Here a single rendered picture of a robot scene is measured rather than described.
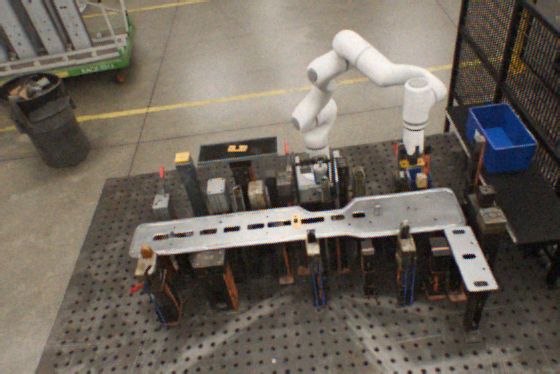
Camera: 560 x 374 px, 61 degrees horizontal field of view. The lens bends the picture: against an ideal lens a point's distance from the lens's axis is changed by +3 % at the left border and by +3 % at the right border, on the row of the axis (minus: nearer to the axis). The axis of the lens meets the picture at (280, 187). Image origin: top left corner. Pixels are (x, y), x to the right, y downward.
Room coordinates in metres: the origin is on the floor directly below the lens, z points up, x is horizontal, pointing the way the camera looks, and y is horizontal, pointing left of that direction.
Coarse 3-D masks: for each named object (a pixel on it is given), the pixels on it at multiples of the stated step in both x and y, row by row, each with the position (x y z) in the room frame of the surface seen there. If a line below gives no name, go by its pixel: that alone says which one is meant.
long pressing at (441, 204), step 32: (416, 192) 1.39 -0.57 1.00; (448, 192) 1.36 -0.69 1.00; (160, 224) 1.48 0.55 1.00; (192, 224) 1.45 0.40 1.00; (224, 224) 1.41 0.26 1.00; (320, 224) 1.31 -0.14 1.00; (352, 224) 1.28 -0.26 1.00; (384, 224) 1.25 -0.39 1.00; (416, 224) 1.22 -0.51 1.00; (448, 224) 1.19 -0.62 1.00
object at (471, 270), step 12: (456, 228) 1.17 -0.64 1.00; (468, 228) 1.16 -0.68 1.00; (456, 240) 1.11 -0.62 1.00; (468, 240) 1.10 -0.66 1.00; (456, 252) 1.06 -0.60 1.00; (468, 252) 1.05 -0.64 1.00; (480, 252) 1.04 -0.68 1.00; (456, 264) 1.01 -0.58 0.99; (468, 264) 1.00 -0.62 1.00; (480, 264) 0.99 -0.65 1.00; (468, 276) 0.95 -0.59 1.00; (480, 276) 0.94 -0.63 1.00; (492, 276) 0.93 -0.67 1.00; (468, 288) 0.90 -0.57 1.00; (480, 288) 0.89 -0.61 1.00; (492, 288) 0.89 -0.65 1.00
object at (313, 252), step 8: (312, 248) 1.16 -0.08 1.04; (312, 256) 1.13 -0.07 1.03; (320, 256) 1.13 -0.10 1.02; (312, 264) 1.13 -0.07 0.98; (320, 264) 1.13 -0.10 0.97; (312, 272) 1.12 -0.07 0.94; (320, 272) 1.13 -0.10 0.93; (312, 280) 1.14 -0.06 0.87; (320, 280) 1.13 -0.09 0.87; (312, 288) 1.14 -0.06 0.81; (320, 288) 1.14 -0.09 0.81; (312, 296) 1.18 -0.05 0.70; (320, 296) 1.13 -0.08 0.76; (320, 304) 1.13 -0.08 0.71; (328, 304) 1.13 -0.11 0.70
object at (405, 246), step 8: (400, 240) 1.12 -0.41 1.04; (408, 240) 1.11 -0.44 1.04; (400, 248) 1.09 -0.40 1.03; (408, 248) 1.08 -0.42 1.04; (400, 256) 1.11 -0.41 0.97; (408, 256) 1.07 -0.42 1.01; (400, 264) 1.08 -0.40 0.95; (408, 264) 1.07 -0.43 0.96; (400, 272) 1.10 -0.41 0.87; (408, 272) 1.08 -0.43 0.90; (400, 280) 1.10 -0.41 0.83; (408, 280) 1.08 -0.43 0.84; (400, 288) 1.08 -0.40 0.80; (408, 288) 1.06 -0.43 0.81; (400, 296) 1.07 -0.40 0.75; (408, 296) 1.06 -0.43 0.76; (400, 304) 1.07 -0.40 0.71; (408, 304) 1.06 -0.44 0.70
